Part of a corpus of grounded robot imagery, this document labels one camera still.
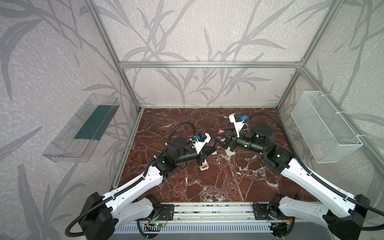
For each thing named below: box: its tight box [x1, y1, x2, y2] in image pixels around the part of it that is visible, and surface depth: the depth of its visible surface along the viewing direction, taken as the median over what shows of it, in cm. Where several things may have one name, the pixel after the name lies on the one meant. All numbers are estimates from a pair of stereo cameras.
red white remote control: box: [199, 158, 210, 171], surface depth 90 cm
